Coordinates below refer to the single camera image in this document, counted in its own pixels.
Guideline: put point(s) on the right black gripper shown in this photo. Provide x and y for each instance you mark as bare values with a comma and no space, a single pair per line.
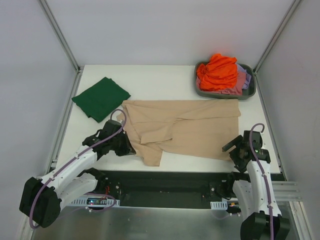
235,153

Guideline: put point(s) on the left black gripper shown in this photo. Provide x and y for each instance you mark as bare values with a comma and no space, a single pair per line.
124,146

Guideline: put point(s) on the beige t shirt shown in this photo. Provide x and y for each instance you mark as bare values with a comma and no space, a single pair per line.
198,128

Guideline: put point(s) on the green t shirt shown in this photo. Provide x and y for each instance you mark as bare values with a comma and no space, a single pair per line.
99,100

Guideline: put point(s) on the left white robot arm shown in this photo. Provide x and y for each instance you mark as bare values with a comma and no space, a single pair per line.
44,198

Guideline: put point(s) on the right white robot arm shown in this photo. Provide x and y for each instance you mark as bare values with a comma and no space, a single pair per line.
252,186

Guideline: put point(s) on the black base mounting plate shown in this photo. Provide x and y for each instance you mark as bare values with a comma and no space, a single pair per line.
182,190

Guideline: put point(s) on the pink t shirt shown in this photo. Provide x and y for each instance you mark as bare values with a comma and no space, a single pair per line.
237,85

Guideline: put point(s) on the orange t shirt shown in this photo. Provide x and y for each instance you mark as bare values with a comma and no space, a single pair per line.
219,62

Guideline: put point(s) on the lavender t shirt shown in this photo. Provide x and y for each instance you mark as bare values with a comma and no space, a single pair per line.
244,78

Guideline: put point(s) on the left white cable duct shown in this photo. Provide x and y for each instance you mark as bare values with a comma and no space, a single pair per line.
94,202

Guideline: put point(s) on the white cable duct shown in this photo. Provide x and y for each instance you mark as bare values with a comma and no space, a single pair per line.
94,202
223,205

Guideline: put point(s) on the right white cable duct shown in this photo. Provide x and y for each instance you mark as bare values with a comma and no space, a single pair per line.
223,205

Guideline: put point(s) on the front aluminium rail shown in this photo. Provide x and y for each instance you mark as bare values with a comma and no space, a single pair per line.
286,191

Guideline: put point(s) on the left aluminium frame post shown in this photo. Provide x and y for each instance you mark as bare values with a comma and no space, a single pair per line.
59,34

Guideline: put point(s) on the aluminium frame post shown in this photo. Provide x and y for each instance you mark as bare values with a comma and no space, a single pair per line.
59,34
295,4

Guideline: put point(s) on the right aluminium frame post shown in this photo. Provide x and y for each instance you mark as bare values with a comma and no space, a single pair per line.
295,4

